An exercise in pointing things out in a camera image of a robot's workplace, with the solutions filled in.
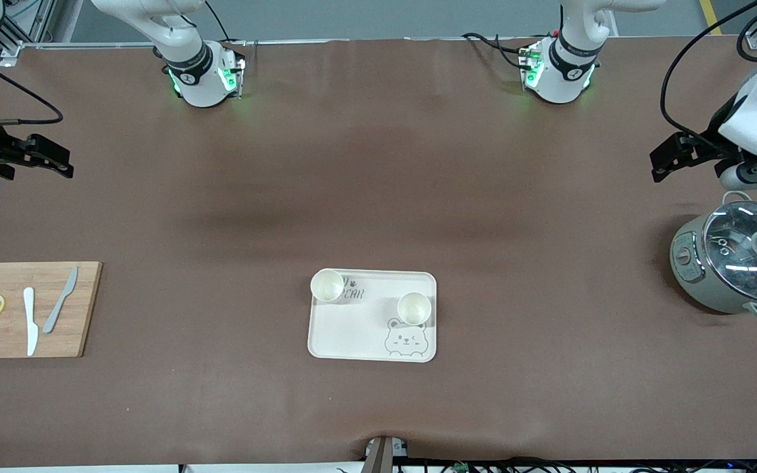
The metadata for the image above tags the white plastic cup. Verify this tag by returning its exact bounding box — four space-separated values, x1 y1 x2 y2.
310 269 345 304
396 292 433 327

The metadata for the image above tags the cream tray with bear print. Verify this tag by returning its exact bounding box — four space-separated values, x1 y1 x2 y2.
307 269 438 363

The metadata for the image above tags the glass pot lid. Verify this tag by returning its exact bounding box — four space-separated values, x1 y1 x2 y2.
702 201 757 300

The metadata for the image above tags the grey-green cooking pot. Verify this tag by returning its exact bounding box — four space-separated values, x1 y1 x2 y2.
670 191 757 321

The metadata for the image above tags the grey plastic knife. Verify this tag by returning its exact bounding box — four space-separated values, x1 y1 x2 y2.
42 265 80 334

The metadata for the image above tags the white plastic knife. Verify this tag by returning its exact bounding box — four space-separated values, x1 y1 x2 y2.
22 287 39 357

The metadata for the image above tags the wooden cutting board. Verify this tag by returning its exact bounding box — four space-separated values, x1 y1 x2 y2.
0 261 103 359

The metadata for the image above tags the metal table clamp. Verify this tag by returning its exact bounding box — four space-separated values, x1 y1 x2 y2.
364 436 409 473

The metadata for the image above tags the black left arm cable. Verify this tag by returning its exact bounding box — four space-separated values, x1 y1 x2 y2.
660 0 757 139

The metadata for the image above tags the black base cable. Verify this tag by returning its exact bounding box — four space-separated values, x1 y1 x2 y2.
463 32 530 70
204 0 231 41

